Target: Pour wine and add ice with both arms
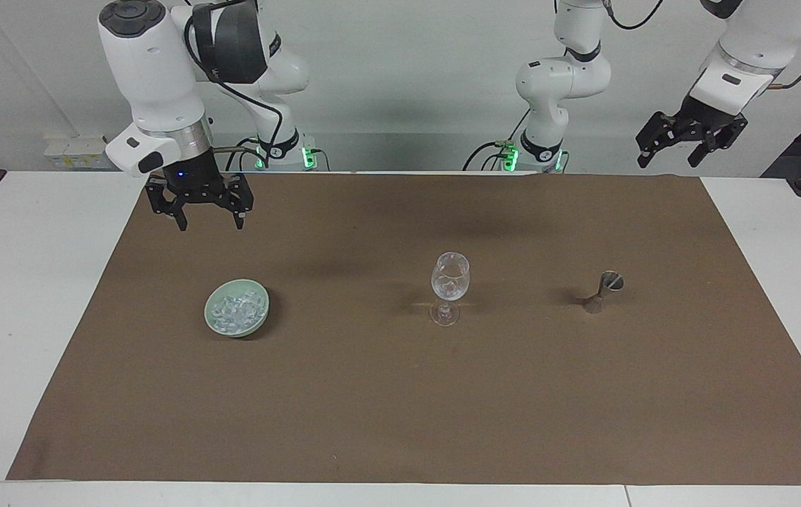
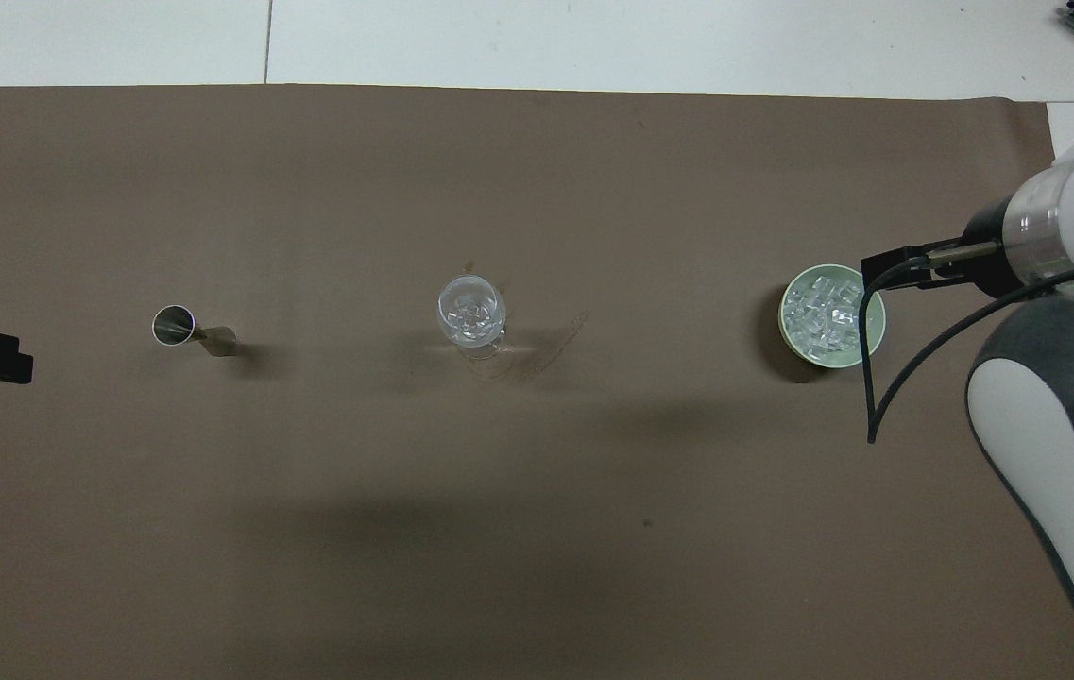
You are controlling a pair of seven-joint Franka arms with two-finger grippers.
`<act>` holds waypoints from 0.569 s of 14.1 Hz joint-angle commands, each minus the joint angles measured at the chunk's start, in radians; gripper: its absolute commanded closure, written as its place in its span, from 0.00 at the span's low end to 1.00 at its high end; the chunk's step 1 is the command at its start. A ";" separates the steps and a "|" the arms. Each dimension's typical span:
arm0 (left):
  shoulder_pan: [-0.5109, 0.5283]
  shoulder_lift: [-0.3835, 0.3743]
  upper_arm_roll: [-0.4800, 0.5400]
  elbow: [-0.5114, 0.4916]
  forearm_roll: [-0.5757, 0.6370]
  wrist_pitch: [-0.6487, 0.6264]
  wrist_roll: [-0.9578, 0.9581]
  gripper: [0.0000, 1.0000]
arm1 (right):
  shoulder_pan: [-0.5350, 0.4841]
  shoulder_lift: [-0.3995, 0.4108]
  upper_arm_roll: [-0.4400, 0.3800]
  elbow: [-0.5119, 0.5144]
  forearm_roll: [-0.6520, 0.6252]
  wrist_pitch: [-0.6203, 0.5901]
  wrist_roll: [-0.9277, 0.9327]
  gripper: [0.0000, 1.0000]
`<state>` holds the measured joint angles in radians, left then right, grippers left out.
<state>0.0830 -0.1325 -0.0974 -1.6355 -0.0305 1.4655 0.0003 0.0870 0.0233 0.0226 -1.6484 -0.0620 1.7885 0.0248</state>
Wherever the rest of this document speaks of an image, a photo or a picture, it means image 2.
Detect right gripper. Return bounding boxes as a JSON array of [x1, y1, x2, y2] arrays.
[[926, 196, 1022, 297]]

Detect clear ice cubes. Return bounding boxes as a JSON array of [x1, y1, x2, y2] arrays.
[[784, 273, 864, 357]]

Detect clear wine glass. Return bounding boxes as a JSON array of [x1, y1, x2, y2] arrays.
[[436, 273, 510, 366]]

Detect green bowl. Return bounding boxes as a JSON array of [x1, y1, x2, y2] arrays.
[[778, 263, 888, 370]]

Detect steel jigger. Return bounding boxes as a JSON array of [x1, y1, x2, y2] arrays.
[[151, 304, 239, 359]]

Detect black cable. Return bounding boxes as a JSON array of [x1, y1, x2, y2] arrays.
[[859, 253, 1074, 445]]

